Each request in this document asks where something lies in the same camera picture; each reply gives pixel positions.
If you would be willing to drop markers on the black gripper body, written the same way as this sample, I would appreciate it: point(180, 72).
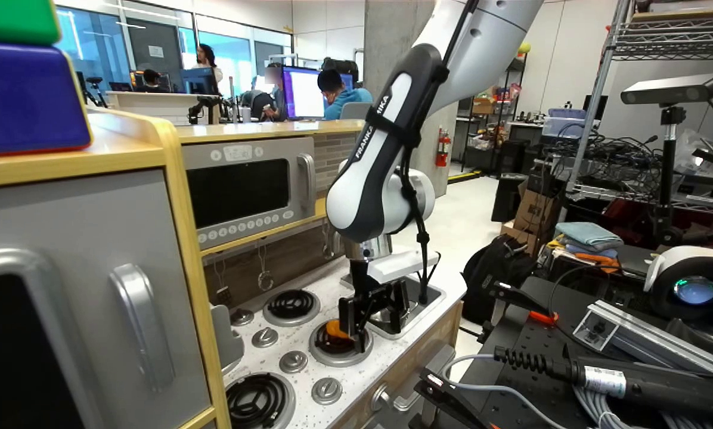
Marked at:
point(379, 261)

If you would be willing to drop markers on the colourful foam blocks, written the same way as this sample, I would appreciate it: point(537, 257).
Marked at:
point(39, 98)

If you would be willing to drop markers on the left stove burner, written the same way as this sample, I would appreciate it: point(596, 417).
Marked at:
point(260, 402)

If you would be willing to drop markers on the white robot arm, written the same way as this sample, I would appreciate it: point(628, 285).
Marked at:
point(464, 49)

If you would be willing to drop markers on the cardboard box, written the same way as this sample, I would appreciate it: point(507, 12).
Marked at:
point(534, 222)

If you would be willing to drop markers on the toy microwave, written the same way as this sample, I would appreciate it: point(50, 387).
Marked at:
point(239, 188)

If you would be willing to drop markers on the orange toy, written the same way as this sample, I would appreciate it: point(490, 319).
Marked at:
point(336, 333)

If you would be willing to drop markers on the toy oven door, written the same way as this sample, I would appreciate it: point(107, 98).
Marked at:
point(95, 327)

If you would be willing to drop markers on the front stove burner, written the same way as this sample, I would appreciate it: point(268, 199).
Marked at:
point(335, 348)

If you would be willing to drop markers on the stove burner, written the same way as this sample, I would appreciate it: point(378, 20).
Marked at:
point(291, 309)
point(335, 348)
point(260, 402)

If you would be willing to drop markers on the camera on stand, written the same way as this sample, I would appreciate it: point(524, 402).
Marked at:
point(668, 94)

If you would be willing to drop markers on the silver stove knob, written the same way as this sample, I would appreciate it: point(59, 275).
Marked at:
point(265, 337)
point(291, 364)

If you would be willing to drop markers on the wooden toy kitchen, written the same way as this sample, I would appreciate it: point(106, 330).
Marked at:
point(255, 267)

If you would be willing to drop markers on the right stove burner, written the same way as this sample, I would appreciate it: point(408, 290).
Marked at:
point(291, 309)

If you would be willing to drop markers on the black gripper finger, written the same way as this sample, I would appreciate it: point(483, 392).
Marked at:
point(347, 316)
point(361, 322)

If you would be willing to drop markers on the toy kitchen sink basin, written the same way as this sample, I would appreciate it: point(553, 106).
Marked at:
point(397, 303)

